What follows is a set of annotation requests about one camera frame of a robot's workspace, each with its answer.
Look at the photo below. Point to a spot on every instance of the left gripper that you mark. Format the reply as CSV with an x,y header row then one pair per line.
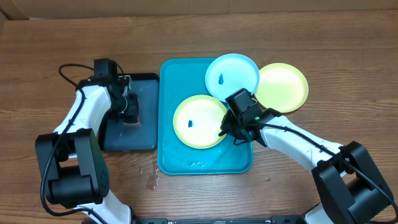
x,y
133,110

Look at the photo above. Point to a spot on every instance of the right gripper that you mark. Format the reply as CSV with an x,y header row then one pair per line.
x,y
230,126

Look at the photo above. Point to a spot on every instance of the yellow-green plate front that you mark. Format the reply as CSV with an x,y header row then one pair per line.
x,y
197,121

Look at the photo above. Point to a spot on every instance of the yellow-green plate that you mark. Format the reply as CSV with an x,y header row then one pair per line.
x,y
281,87
197,121

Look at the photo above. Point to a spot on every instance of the green scrubbing sponge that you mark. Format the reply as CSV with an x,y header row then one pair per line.
x,y
132,124

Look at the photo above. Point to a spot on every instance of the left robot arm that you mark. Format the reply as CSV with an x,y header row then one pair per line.
x,y
74,174

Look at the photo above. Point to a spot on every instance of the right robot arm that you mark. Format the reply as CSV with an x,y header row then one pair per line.
x,y
350,186

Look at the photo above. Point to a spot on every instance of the black plastic tray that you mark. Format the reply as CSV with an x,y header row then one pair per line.
x,y
114,136

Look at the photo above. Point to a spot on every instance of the teal plastic tray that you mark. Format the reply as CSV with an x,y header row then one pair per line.
x,y
179,79

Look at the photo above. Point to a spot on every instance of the light blue plate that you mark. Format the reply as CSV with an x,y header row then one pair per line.
x,y
230,73

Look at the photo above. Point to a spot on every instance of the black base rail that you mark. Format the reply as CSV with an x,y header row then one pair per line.
x,y
276,219

